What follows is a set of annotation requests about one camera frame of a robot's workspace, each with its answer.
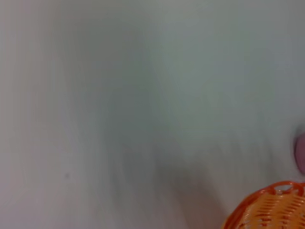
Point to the orange plastic woven basket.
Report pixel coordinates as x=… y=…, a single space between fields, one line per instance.
x=274 y=210

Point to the pink plush peach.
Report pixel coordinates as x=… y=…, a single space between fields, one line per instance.
x=301 y=155

